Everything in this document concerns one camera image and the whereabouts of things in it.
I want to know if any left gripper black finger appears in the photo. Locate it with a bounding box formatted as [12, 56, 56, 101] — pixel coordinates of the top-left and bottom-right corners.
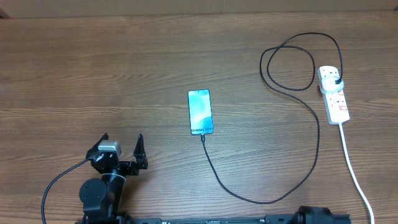
[86, 133, 109, 159]
[133, 134, 148, 169]

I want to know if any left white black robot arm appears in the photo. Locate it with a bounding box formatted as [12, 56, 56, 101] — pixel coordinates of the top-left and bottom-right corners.
[79, 133, 148, 223]

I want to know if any white charger plug adapter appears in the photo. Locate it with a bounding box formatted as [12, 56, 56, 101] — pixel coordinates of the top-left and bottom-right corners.
[320, 77, 345, 94]

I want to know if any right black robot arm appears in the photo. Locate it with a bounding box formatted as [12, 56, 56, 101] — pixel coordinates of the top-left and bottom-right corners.
[292, 206, 333, 224]

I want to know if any white power strip cord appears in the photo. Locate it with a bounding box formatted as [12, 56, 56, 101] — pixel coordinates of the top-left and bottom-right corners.
[338, 123, 376, 224]

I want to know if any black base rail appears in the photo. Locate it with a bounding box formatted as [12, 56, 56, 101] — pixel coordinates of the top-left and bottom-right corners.
[74, 211, 352, 224]

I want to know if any blue Samsung Galaxy smartphone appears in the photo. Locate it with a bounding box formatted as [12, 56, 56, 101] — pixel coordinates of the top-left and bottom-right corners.
[188, 89, 214, 135]

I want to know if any white power strip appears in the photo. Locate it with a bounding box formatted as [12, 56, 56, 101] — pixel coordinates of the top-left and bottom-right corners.
[317, 66, 350, 125]

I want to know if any black charger cable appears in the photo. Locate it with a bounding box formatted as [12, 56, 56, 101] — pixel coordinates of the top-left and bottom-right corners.
[200, 32, 345, 205]

